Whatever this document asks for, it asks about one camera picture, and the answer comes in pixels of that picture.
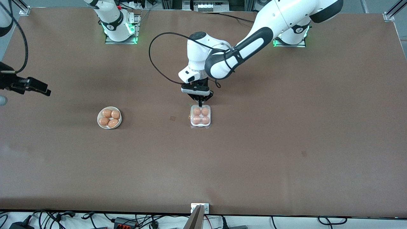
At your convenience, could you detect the clear plastic egg box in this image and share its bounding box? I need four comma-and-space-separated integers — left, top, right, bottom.
190, 104, 212, 129

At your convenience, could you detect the black box with orange connectors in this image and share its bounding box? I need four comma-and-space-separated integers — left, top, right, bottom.
114, 217, 138, 229

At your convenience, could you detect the white round bowl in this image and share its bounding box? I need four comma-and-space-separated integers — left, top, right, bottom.
97, 107, 122, 130

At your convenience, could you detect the white power strip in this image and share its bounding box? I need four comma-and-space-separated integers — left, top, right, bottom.
197, 2, 221, 12

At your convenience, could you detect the grey metal bar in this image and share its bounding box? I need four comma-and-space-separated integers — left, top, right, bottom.
183, 205, 204, 229

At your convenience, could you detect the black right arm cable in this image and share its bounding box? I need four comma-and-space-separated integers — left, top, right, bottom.
8, 0, 29, 74

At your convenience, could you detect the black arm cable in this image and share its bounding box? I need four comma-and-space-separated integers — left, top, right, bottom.
148, 32, 231, 89
8, 0, 29, 74

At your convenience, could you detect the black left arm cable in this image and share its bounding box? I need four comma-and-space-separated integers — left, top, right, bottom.
148, 32, 231, 89

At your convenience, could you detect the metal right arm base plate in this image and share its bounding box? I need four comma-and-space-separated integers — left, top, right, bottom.
105, 12, 141, 45

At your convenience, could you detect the long black table cable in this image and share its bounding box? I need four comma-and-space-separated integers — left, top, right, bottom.
218, 13, 255, 24

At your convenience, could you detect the silver table edge bracket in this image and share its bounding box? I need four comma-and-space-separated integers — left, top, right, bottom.
191, 203, 210, 214

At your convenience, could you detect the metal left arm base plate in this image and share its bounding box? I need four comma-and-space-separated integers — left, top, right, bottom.
273, 36, 307, 48

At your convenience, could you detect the black plug with cable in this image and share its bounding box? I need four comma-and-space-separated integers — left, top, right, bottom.
55, 210, 76, 220

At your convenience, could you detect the black looped floor cable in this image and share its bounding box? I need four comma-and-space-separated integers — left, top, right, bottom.
318, 216, 348, 226

